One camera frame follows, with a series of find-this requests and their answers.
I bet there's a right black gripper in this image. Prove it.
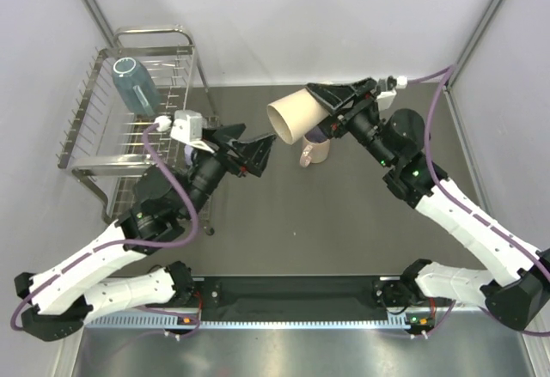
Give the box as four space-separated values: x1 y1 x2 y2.
305 78 395 168

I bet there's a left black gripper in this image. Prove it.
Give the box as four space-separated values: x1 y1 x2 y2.
178 123 275 222

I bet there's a beige plastic cup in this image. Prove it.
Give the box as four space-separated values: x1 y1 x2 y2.
266 88 328 145

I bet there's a pink mug lavender inside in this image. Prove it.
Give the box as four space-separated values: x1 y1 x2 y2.
299 126 331 167

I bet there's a teal ceramic mug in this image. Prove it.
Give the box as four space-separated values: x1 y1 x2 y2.
112 57 162 118

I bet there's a lavender plastic cup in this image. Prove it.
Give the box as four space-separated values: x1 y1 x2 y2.
184 145 197 167

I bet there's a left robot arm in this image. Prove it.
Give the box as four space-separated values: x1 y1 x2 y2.
10 116 276 342

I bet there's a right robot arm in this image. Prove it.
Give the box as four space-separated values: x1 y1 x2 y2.
305 76 549 331

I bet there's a steel dish rack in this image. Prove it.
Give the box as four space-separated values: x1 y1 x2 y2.
58 25 220 224

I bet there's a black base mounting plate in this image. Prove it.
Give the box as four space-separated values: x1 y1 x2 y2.
144 274 450 322

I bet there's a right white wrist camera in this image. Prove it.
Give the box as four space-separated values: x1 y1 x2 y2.
376 76 408 111

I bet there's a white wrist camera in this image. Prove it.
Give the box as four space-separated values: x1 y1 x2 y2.
376 76 408 111
154 110 214 153

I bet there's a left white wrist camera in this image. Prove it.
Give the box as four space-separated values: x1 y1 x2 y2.
154 110 214 153

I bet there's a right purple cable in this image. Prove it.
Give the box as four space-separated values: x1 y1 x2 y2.
403 64 550 338

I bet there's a right aluminium frame post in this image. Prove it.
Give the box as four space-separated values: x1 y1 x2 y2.
446 0 506 92

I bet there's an aluminium frame post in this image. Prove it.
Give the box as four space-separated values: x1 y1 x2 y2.
82 0 116 47
446 0 506 92

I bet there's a grey slotted cable duct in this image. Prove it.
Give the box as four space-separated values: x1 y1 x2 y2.
86 311 435 331

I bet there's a left aluminium frame post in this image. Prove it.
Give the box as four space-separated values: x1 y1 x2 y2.
82 0 116 47

